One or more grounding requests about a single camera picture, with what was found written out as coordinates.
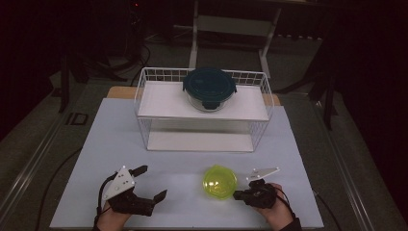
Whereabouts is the black rectangular floor bracket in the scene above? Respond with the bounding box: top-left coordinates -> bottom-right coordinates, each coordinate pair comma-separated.
65,112 -> 89,126

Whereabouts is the white wire shelf rack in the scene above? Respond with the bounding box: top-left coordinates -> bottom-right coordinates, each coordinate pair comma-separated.
133,66 -> 275,154

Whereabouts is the black floor cable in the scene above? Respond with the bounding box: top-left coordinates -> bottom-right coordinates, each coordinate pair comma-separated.
34,146 -> 84,231

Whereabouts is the white metal table frame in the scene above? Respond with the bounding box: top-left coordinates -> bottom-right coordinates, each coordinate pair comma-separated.
188,0 -> 283,80

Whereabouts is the person's left hand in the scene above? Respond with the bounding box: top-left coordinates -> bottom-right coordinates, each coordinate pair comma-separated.
95,205 -> 133,231

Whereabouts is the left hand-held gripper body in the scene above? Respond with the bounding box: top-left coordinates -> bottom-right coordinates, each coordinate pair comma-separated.
101,165 -> 157,218

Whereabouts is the right hand-held gripper cable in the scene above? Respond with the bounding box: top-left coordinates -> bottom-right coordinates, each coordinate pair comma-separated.
274,186 -> 296,219

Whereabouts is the aluminium floor rail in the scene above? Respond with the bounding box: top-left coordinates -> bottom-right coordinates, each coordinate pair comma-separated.
0,85 -> 88,222
309,94 -> 374,231

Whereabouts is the dark teal round lidded container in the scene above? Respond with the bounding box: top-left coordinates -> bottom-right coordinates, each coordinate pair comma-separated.
182,66 -> 239,114

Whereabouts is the black upright stand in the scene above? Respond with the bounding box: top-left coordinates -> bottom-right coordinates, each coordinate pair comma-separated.
321,68 -> 339,131

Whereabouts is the hand-held gripper cable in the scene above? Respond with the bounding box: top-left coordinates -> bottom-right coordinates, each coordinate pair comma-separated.
274,186 -> 296,219
94,171 -> 119,227

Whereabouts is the left hand-held gripper cable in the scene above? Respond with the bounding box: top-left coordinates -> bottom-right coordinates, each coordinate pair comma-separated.
94,171 -> 119,227

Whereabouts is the bundle of black cables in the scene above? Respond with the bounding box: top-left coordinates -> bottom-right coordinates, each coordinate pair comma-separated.
126,18 -> 152,86

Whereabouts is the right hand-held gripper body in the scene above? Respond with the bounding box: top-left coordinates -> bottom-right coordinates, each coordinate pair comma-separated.
242,167 -> 281,210

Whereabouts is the light blue table mat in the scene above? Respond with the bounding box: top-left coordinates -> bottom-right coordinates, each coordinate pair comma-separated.
49,97 -> 325,229

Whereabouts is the yellow-green plastic bowl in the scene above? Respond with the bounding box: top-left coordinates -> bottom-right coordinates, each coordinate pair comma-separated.
202,164 -> 239,201

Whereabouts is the person's right hand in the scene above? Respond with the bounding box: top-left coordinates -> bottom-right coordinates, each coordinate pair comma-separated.
253,182 -> 294,230

